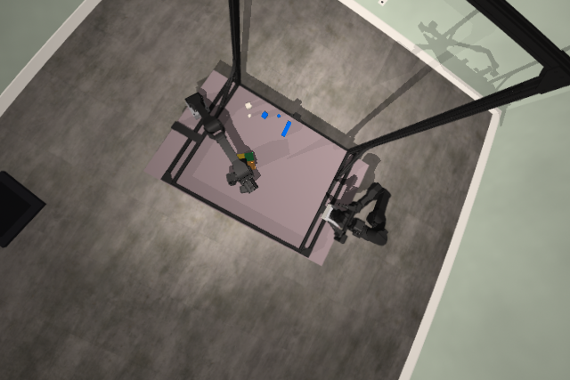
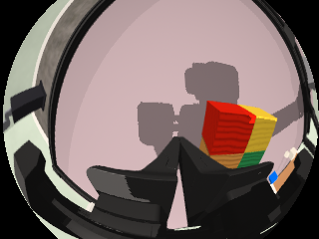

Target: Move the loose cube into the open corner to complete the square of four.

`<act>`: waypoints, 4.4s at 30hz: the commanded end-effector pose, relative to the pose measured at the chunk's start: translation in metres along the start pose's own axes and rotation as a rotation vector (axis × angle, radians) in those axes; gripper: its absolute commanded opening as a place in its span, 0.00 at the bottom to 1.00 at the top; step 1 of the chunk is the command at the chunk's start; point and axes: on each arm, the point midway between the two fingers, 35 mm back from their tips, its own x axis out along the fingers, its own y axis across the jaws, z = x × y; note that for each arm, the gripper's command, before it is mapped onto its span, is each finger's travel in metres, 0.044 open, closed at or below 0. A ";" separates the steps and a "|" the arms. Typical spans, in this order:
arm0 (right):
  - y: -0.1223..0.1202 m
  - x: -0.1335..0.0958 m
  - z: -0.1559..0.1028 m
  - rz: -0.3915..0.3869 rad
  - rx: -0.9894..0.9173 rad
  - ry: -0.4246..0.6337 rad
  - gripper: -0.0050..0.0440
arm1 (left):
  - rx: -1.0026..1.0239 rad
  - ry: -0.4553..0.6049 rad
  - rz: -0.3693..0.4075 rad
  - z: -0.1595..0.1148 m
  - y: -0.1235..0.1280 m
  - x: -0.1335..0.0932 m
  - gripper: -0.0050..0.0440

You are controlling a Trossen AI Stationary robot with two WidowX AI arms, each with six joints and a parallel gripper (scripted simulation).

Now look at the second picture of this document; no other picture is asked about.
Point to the green cube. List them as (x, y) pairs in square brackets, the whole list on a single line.
[(251, 158)]

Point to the yellow cube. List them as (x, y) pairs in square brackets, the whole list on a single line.
[(262, 131)]

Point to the wooden cube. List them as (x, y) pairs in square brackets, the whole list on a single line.
[(228, 160)]

